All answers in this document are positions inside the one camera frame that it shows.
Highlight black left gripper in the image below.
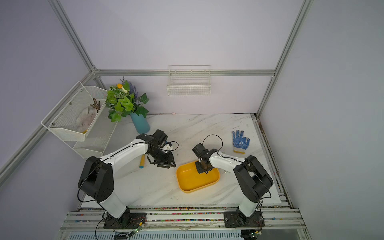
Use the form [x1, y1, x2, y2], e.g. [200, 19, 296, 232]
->
[150, 147, 178, 167]

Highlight yellow plastic storage box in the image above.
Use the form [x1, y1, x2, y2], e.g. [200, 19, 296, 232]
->
[176, 161, 220, 193]

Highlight blue dotted work glove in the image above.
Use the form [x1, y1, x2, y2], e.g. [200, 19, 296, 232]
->
[232, 130, 250, 154]

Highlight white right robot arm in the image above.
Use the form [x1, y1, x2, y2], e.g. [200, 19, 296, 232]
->
[193, 144, 274, 218]

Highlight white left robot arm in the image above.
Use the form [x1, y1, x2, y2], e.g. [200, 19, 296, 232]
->
[78, 130, 176, 221]

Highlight green yellow brush tool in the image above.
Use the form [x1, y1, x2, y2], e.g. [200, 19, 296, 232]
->
[139, 155, 146, 169]

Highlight teal vase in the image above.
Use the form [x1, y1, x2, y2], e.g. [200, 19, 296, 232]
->
[130, 113, 150, 134]

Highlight green artificial plant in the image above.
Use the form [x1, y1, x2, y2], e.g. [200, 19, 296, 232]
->
[106, 77, 150, 123]

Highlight brown twigs in shelf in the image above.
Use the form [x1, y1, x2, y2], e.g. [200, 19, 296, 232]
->
[90, 98, 101, 113]

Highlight white cloth in shelf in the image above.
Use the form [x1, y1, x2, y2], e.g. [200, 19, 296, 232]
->
[76, 107, 97, 133]

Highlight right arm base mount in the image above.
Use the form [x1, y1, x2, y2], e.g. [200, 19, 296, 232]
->
[224, 208, 265, 229]

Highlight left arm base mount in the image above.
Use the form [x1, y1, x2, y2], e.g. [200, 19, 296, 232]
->
[103, 208, 147, 230]

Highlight white wire wall basket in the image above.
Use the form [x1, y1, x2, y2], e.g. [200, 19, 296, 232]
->
[167, 65, 212, 97]

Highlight white mesh wall shelf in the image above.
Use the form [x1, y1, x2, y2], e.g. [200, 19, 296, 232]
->
[41, 82, 117, 159]

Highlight aluminium rail platform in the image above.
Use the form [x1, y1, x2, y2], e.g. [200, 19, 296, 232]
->
[56, 207, 311, 240]

